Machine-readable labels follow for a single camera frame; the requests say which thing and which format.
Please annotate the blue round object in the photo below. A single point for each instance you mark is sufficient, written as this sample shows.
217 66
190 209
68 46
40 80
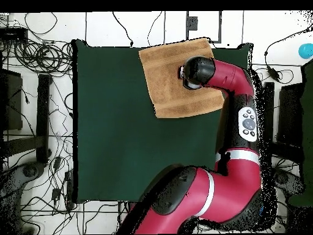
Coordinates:
306 51

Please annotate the black electronics box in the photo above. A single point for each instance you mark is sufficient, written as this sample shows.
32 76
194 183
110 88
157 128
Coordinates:
13 34

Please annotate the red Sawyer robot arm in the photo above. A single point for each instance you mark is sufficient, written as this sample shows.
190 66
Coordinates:
225 188

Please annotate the tan terry towel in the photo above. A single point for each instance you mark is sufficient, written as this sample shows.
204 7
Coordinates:
166 98

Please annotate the grey rectangular frame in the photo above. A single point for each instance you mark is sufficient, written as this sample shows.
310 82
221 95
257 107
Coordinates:
187 34

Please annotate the dark green table cloth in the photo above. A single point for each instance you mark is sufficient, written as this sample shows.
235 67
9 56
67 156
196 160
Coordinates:
110 146

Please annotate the black T-shaped stand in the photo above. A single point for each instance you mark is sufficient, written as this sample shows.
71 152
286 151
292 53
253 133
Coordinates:
270 98
43 117

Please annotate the black power adapter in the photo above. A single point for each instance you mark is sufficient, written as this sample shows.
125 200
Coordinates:
56 162
55 193

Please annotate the dark tripod base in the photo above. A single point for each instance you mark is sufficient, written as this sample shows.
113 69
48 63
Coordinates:
29 171
285 180

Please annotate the black flat panel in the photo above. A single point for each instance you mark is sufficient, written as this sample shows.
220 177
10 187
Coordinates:
291 115
11 102

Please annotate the dark green fabric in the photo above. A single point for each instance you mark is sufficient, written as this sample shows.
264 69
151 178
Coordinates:
308 110

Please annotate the small grey box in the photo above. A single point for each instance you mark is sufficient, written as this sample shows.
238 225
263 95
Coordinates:
192 23

